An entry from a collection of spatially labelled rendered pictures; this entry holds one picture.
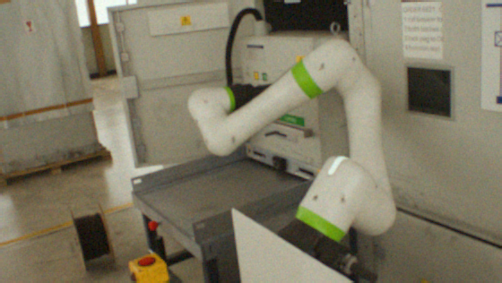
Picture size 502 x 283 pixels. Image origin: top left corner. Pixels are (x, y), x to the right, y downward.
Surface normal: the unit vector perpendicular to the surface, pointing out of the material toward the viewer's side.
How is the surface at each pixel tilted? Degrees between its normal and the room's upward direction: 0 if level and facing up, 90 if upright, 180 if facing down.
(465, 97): 90
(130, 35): 90
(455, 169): 90
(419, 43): 90
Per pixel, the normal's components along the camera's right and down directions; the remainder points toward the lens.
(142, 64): 0.12, 0.27
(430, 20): -0.83, 0.25
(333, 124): 0.54, 0.18
